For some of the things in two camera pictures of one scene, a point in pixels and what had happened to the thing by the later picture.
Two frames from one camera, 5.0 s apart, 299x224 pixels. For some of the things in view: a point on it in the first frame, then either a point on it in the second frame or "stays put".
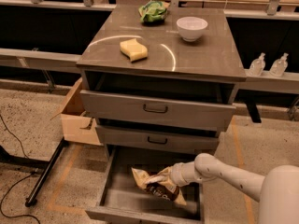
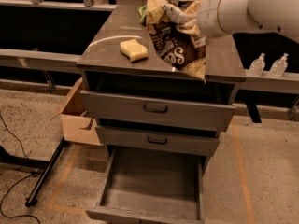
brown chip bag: (161, 183) → (181, 46)
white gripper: (177, 174) → (207, 18)
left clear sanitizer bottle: (258, 65) stays put
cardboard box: (78, 128) stays put
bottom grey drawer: (122, 199) stays put
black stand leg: (32, 198) stays put
